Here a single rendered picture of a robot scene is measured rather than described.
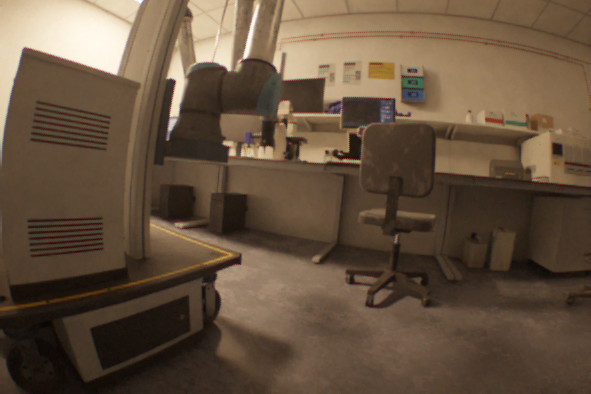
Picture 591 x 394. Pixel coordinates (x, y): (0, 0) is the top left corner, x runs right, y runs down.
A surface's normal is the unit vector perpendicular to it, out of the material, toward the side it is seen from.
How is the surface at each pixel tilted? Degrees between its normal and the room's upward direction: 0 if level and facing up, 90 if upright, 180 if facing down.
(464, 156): 90
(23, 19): 90
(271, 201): 90
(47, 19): 90
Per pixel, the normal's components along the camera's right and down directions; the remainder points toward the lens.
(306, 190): -0.36, -0.05
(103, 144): 0.90, 0.07
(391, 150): -0.59, -0.07
